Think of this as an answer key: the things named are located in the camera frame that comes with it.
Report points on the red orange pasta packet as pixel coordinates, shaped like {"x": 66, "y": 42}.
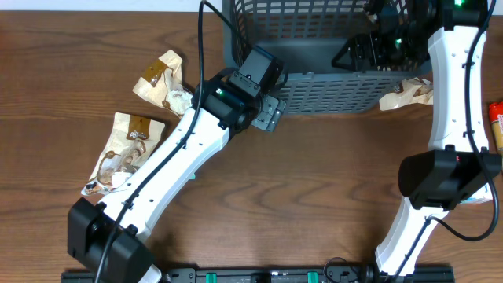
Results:
{"x": 495, "y": 115}

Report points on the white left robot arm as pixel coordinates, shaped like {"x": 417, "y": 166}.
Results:
{"x": 109, "y": 237}

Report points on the beige snack bag right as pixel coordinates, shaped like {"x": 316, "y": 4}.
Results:
{"x": 408, "y": 92}

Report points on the beige snack bag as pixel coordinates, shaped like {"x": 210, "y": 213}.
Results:
{"x": 130, "y": 144}
{"x": 408, "y": 92}
{"x": 161, "y": 85}

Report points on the dark grey plastic basket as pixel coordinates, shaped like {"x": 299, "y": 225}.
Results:
{"x": 312, "y": 38}

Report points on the black rail base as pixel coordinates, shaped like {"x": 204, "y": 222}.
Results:
{"x": 333, "y": 273}

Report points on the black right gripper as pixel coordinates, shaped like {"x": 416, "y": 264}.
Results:
{"x": 369, "y": 53}

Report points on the beige snack bag lower left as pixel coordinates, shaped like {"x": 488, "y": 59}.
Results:
{"x": 130, "y": 144}

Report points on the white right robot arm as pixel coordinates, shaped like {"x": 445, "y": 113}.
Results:
{"x": 458, "y": 163}

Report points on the beige snack bag upper left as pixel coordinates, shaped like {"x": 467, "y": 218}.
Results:
{"x": 161, "y": 85}

